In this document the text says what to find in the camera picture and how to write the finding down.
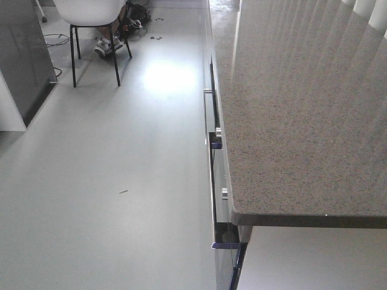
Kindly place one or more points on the silver cabinet knob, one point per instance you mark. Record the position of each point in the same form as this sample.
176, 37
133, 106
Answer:
218, 132
224, 193

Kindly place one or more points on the grey granite kitchen counter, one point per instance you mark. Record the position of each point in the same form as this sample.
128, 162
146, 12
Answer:
301, 91

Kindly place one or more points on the seated person's legs and sneakers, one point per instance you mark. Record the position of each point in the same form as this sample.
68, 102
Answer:
103, 46

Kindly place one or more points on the white chair with black legs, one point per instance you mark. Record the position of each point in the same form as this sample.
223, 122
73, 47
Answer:
85, 14

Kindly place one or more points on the grey glossy cabinet panel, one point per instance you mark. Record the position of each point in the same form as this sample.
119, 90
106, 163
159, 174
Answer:
27, 73

